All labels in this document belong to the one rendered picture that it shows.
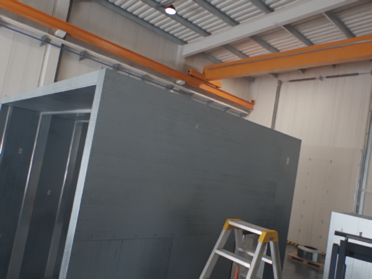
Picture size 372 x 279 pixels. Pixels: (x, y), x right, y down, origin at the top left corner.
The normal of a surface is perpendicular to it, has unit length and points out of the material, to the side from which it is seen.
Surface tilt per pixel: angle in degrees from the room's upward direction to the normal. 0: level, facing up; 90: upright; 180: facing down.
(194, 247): 90
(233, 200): 90
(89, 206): 90
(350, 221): 90
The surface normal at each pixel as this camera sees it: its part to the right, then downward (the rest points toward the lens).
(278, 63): -0.74, -0.17
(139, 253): 0.65, 0.07
